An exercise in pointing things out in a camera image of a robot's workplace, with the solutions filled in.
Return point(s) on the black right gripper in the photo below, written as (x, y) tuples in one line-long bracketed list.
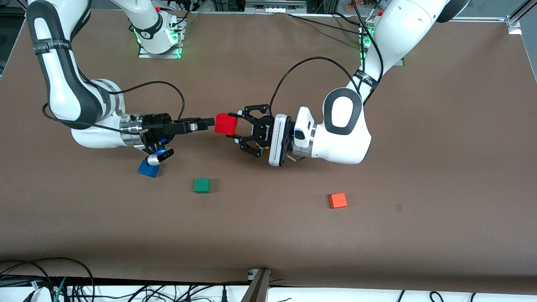
[(157, 126)]

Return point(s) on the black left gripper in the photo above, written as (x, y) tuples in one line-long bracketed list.
[(264, 131)]

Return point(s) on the red wooden block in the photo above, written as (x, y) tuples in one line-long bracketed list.
[(225, 123)]

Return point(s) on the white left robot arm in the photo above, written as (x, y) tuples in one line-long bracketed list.
[(348, 138)]

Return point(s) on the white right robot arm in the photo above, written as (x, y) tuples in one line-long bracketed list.
[(63, 84)]

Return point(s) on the green wooden block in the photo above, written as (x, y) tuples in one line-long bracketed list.
[(202, 184)]

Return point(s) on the blue wooden block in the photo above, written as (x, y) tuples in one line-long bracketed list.
[(147, 170)]

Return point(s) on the orange wooden block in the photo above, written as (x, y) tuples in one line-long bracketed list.
[(337, 200)]

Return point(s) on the brown table cover sheet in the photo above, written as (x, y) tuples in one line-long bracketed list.
[(268, 230)]

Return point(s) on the grey power strip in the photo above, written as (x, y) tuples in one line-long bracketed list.
[(275, 7)]

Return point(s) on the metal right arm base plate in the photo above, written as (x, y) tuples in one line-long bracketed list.
[(144, 55)]

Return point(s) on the small metal clamp bracket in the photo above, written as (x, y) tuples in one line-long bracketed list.
[(251, 274)]

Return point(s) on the grey metal post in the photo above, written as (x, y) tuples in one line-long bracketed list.
[(258, 289)]

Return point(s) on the metal corner bracket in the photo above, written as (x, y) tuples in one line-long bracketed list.
[(514, 26)]

